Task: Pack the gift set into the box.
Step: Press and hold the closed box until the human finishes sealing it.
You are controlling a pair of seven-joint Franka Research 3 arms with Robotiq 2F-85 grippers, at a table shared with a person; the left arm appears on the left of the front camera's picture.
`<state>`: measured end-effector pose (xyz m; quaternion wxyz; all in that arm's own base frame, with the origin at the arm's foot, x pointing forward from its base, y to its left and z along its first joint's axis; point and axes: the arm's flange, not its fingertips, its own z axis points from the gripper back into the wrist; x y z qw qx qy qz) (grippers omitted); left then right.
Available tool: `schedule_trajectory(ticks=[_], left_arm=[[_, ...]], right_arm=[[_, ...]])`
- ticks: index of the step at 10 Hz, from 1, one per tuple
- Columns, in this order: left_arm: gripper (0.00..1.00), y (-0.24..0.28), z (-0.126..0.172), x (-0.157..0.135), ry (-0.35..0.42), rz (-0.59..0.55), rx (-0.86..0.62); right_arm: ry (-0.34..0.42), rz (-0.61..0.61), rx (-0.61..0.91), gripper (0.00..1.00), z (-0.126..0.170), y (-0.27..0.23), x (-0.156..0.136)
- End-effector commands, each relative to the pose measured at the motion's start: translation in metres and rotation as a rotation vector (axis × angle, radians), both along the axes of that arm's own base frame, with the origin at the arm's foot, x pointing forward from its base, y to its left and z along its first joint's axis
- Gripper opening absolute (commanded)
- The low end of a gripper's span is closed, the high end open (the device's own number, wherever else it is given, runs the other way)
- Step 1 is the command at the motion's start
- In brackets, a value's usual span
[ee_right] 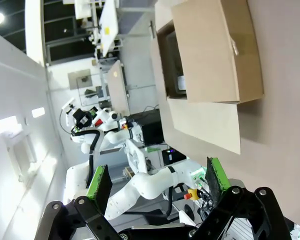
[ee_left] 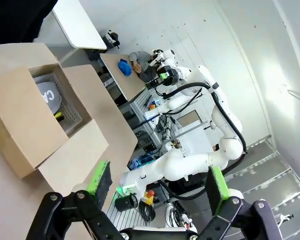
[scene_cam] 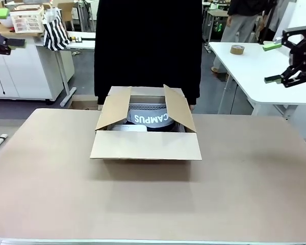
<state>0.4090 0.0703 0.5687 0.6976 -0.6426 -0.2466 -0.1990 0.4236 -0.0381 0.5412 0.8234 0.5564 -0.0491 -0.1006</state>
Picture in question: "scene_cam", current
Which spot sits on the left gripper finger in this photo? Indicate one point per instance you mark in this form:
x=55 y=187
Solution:
x=0 y=47
x=0 y=13

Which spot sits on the brown packing tape roll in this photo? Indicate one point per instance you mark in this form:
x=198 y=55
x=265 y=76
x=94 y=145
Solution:
x=237 y=49

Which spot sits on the dark gift item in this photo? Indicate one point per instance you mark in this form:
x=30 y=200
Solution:
x=163 y=128

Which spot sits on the grey CAMPUS gift item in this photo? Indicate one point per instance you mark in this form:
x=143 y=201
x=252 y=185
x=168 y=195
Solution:
x=153 y=118

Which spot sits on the white gift item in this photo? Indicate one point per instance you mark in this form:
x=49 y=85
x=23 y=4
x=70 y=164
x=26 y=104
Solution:
x=128 y=127

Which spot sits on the brown cardboard box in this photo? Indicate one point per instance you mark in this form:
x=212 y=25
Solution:
x=145 y=145

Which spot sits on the small cardboard box on floor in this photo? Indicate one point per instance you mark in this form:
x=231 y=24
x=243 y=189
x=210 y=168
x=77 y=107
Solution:
x=84 y=104

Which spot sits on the person's left hand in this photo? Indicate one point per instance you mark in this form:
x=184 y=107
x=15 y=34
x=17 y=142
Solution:
x=192 y=107

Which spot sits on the white plastic basket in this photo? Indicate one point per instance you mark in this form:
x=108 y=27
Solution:
x=28 y=23

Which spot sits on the white cabinet with wooden top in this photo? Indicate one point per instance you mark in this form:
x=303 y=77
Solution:
x=20 y=76

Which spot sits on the white board panel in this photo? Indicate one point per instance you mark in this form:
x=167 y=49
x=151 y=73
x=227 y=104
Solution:
x=283 y=20

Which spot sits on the black white striped bag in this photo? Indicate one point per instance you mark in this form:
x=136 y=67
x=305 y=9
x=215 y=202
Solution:
x=54 y=33

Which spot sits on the person in grey trousers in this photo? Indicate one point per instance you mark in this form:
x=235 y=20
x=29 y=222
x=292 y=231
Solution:
x=239 y=23

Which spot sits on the wooden chair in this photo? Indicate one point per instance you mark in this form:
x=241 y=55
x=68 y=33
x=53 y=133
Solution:
x=66 y=10

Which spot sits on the background desk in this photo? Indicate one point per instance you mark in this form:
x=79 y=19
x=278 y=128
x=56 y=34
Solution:
x=216 y=15

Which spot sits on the narrow white table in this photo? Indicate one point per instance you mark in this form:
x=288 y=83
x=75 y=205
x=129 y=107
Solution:
x=81 y=43

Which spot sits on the long black tool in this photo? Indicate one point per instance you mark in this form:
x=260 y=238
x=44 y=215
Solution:
x=88 y=39

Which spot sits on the person in black top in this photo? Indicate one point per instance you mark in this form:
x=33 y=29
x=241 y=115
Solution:
x=148 y=51

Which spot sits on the aluminium frame rail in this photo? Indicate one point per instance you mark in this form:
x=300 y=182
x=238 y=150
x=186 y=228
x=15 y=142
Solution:
x=153 y=242

